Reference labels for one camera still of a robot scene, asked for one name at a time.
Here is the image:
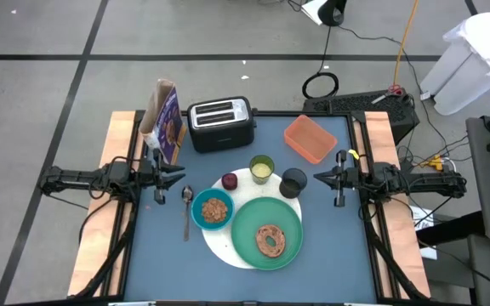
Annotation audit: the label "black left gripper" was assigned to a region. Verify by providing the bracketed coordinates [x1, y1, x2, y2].
[137, 148, 186, 206]

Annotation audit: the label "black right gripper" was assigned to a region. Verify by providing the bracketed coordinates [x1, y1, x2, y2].
[313, 149, 368, 208]

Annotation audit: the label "purple cereal box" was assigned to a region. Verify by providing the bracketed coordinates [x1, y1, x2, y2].
[138, 78, 188, 166]

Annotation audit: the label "dark red apple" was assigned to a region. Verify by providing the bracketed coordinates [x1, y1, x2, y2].
[220, 172, 239, 191]

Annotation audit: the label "brown bagel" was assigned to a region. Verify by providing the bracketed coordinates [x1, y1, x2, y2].
[254, 224, 287, 259]

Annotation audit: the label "teal blue bowl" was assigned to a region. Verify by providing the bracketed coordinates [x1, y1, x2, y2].
[191, 188, 236, 232]

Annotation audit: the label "black mesh cup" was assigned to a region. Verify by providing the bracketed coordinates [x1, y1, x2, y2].
[279, 167, 308, 200]

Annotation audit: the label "orange plastic bin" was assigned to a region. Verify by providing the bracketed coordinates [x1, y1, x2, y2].
[283, 114, 339, 165]

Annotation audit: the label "brown cereal flakes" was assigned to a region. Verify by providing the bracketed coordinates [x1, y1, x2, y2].
[201, 197, 229, 224]

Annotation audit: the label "light wooden side board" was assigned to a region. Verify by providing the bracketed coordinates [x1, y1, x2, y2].
[353, 110, 432, 298]
[66, 110, 148, 298]

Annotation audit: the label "black two-slot toaster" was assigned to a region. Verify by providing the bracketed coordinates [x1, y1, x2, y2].
[186, 96, 258, 154]

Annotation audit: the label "green glass cup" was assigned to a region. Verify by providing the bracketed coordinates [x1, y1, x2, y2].
[248, 155, 276, 185]

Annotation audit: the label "black perforated computer case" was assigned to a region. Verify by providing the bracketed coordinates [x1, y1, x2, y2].
[302, 88, 421, 145]

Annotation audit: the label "white woven round placemat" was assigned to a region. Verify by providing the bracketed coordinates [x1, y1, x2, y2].
[202, 167, 304, 269]

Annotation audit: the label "green round plate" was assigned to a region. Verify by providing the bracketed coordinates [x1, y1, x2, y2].
[231, 196, 304, 271]

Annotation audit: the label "white printed floor paper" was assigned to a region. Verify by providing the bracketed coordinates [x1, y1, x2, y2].
[410, 205, 440, 260]

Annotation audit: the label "yellow power plug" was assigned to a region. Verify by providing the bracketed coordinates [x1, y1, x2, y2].
[423, 153, 459, 173]

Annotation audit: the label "black rounded floor stand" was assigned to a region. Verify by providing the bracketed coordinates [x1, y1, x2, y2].
[316, 0, 349, 27]

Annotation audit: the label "white paper sheet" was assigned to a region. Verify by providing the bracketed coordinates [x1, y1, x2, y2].
[300, 0, 329, 26]

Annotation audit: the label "white trash bin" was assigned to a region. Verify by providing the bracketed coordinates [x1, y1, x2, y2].
[419, 11, 490, 116]

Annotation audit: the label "black table frame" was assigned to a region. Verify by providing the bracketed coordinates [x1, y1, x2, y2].
[74, 96, 431, 306]

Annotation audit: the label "black coiled cable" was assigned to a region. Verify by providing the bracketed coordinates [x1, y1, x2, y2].
[301, 25, 340, 100]

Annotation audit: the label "red-handled scissors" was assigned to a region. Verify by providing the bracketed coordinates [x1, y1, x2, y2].
[370, 83, 404, 105]

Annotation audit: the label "yellow cable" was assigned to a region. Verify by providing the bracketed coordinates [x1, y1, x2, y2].
[392, 0, 420, 86]

